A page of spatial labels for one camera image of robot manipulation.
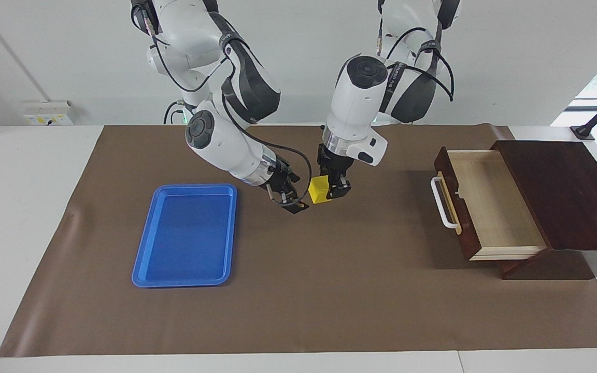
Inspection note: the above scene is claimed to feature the yellow cube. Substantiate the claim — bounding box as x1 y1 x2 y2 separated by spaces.
308 175 333 204

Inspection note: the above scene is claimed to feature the wooden drawer with white handle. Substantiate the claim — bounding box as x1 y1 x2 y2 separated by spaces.
431 147 548 261

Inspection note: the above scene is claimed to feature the dark wooden drawer cabinet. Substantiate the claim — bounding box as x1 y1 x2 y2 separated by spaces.
490 140 597 280

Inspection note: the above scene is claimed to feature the brown table mat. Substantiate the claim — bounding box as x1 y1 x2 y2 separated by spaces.
0 124 597 358

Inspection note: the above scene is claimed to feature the blue plastic tray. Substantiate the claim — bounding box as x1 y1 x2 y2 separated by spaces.
132 183 238 289

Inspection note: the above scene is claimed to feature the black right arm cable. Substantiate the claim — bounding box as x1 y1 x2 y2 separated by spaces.
132 3 314 203

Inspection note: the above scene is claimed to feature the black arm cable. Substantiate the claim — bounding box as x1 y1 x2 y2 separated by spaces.
379 26 456 103
132 3 314 203

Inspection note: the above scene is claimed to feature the black base power cable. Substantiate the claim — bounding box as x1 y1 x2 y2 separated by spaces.
163 100 186 125

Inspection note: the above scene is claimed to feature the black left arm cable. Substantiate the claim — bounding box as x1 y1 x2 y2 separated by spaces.
379 26 456 103

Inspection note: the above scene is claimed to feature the white wall power outlet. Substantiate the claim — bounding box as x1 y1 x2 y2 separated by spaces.
23 101 74 126

